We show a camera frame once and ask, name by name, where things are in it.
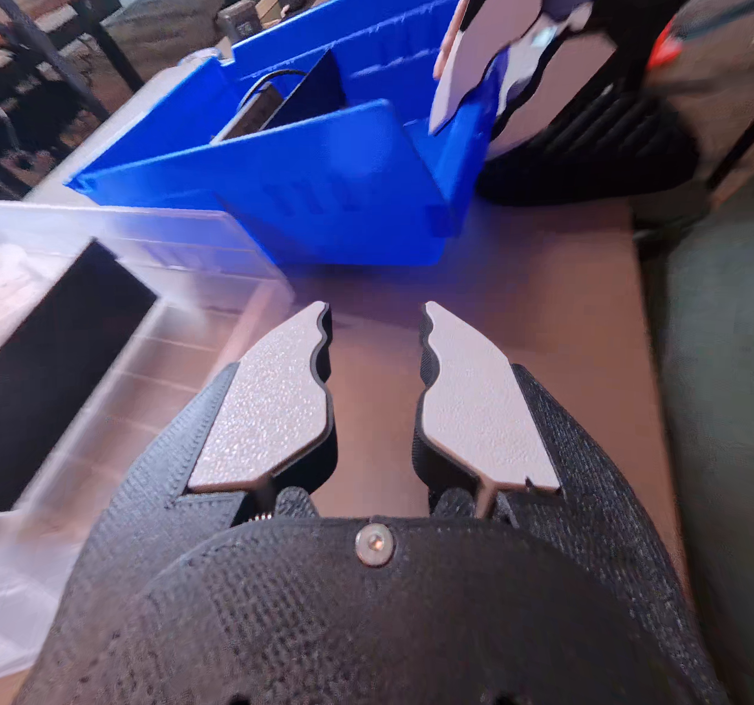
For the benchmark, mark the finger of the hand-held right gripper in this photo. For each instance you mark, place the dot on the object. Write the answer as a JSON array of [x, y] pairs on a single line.
[[500, 10], [565, 86]]

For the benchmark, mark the black bin divider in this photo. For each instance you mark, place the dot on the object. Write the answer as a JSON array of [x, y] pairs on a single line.
[[65, 351], [312, 92]]

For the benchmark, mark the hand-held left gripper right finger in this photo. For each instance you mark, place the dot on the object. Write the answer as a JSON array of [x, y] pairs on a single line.
[[483, 410]]

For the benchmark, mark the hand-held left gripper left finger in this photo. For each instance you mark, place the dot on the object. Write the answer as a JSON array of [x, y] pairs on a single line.
[[265, 410]]

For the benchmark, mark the blue plastic bin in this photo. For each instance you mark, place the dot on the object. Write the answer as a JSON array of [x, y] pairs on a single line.
[[324, 186]]

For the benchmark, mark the clear plastic bin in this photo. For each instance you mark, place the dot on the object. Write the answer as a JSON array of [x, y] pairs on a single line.
[[176, 351]]

